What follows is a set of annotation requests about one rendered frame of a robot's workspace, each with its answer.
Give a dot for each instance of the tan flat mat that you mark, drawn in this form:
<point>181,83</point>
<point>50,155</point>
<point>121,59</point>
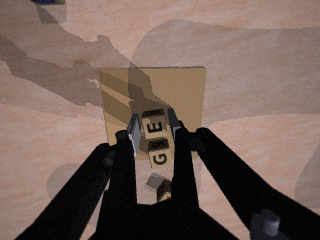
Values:
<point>131,91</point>

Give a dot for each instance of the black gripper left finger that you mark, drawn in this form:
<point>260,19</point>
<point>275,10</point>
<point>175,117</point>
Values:
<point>67,215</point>

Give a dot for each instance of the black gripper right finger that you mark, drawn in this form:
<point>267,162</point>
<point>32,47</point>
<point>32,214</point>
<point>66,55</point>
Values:
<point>267,213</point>

